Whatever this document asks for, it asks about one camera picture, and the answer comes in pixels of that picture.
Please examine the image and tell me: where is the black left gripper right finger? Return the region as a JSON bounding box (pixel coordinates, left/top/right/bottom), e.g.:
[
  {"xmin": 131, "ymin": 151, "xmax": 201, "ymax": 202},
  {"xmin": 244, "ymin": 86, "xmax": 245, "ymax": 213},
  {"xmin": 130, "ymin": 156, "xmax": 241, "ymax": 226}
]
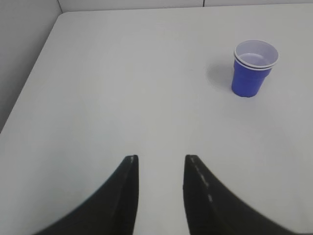
[{"xmin": 183, "ymin": 155, "xmax": 292, "ymax": 235}]

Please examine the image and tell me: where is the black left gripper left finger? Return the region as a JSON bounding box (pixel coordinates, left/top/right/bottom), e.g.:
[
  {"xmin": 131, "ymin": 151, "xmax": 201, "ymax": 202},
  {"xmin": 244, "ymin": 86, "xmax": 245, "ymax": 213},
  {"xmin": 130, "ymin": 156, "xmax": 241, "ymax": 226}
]
[{"xmin": 38, "ymin": 155, "xmax": 139, "ymax": 235}]

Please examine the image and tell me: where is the blue paper cup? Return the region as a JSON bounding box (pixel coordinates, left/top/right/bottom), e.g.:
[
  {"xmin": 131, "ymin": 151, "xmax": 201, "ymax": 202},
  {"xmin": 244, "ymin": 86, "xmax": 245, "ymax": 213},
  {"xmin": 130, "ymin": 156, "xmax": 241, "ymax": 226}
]
[{"xmin": 231, "ymin": 40, "xmax": 279, "ymax": 97}]

